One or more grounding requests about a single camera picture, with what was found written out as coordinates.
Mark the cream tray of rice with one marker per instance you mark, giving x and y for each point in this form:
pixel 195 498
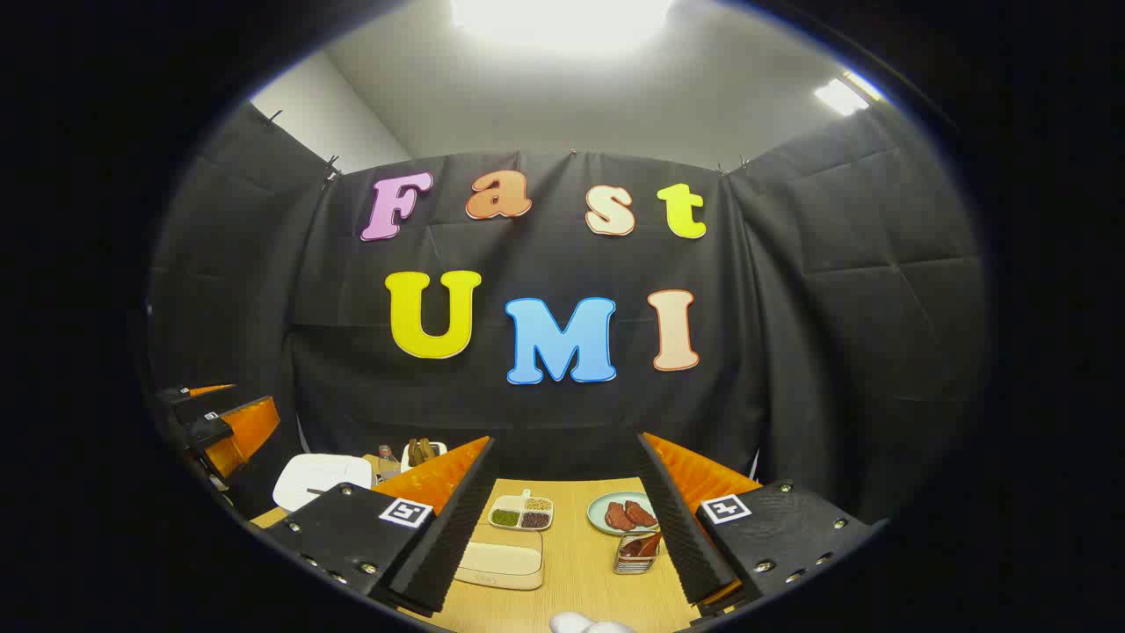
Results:
pixel 501 567

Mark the divided dish of beans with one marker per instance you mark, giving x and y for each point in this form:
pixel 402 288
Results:
pixel 520 512

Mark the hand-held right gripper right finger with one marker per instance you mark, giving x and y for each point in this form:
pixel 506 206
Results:
pixel 681 527

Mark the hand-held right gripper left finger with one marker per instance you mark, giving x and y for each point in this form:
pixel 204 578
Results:
pixel 444 536

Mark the pale green plate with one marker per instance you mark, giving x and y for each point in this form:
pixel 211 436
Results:
pixel 598 510

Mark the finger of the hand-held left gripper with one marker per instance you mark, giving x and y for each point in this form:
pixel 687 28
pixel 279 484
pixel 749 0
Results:
pixel 189 393
pixel 242 432

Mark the white rice cooker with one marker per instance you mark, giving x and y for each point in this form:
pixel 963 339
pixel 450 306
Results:
pixel 321 475

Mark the red meat slice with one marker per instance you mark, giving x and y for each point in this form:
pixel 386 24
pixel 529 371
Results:
pixel 640 512
pixel 618 517

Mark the clear bottle with red label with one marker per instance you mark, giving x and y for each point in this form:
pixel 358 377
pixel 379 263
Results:
pixel 388 462

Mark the small ceiling light panel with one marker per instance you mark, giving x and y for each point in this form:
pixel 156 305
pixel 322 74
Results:
pixel 841 95

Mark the white toaster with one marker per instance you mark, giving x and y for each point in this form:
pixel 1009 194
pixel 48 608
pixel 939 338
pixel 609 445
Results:
pixel 413 466

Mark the large ceiling light panel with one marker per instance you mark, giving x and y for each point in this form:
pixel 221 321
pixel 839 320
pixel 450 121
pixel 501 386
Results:
pixel 562 18

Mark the brown wooden spoon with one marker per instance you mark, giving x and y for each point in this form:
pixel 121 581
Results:
pixel 646 545

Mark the black backdrop cloth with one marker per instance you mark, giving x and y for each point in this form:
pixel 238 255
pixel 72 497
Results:
pixel 791 334

